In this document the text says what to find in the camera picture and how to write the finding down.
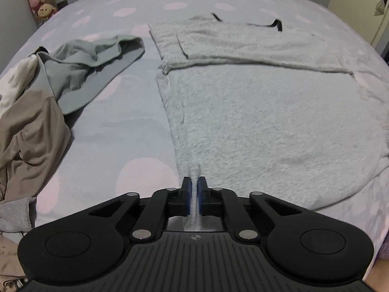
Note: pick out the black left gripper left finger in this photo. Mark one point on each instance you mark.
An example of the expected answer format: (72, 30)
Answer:
(162, 205)

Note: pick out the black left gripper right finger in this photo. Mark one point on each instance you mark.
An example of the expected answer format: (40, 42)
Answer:
(226, 205)

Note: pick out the light grey long-sleeve sweater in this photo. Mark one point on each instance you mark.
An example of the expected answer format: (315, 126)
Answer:
(289, 112)

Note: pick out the taupe brown garment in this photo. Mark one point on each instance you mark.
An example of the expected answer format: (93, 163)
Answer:
(34, 137)

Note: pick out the grey-green garment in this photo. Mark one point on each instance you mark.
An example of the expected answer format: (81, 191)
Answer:
(77, 71)

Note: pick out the white crumpled garment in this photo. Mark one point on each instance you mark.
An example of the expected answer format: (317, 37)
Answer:
(15, 81)

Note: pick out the black garment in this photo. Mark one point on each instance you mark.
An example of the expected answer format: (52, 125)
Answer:
(41, 50)

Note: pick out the cream door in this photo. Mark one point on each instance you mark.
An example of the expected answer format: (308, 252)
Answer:
(359, 15)

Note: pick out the door handle with pouch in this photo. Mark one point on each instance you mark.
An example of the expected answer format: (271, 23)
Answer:
(380, 7)

